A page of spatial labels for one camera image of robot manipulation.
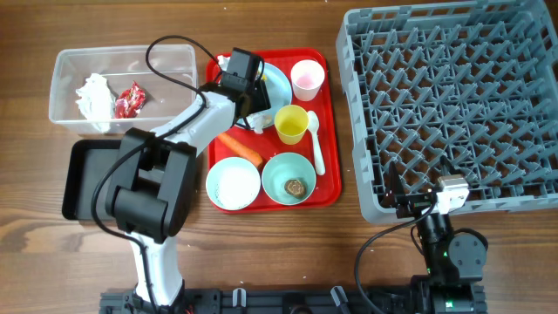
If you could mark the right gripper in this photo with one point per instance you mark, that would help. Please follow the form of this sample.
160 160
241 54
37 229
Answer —
395 195

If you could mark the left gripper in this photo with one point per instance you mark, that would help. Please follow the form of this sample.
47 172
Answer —
261 98

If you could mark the small white tissue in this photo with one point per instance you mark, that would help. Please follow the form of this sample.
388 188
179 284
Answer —
259 121

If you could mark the light blue bowl with rice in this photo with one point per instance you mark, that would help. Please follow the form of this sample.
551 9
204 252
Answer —
233 183

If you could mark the red strawberry candy wrapper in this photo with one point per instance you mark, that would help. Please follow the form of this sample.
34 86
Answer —
130 102

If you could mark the large white tissue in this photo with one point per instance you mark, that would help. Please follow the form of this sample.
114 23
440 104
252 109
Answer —
96 102

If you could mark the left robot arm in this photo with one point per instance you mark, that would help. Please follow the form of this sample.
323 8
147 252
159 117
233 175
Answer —
154 243

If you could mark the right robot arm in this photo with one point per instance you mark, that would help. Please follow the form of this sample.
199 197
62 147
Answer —
454 258

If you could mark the gray dishwasher rack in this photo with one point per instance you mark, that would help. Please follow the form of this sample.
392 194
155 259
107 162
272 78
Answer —
472 83

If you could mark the light blue plate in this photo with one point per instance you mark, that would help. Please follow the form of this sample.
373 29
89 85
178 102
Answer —
279 92

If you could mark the yellow plastic cup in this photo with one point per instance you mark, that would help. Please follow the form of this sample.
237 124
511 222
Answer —
291 123

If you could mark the orange carrot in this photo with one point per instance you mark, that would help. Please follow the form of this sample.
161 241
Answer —
241 150

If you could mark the pink white cup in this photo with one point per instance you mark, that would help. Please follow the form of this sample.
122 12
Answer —
307 77

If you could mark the white plastic spoon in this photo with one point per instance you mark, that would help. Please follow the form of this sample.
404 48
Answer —
313 128

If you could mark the red serving tray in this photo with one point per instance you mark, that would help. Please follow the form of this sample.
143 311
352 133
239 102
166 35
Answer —
328 186

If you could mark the brown food piece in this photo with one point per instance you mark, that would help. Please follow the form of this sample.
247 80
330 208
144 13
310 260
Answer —
296 188

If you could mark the clear plastic storage bin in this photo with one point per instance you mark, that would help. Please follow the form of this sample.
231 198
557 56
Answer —
121 66

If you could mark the black rectangular tray bin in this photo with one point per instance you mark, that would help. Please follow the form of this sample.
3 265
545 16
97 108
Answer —
85 174

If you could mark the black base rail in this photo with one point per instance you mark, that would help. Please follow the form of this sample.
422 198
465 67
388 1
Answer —
283 301

